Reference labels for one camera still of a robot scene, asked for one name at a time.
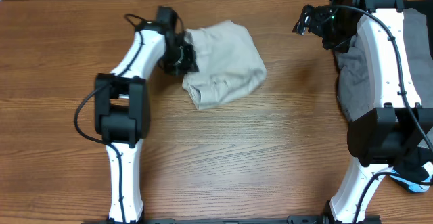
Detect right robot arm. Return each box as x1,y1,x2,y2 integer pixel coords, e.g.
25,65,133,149
288,0,432,223

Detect beige shorts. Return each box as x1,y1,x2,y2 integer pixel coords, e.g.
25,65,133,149
182,20,267,110

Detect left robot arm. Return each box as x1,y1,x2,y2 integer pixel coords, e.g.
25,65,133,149
94,6,198,223

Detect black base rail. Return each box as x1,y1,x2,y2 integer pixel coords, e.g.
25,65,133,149
81,214,383,224

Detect light blue garment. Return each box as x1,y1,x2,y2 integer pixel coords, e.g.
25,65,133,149
391,170,432,194

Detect grey garment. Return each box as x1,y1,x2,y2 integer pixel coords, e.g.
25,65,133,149
335,9,432,122

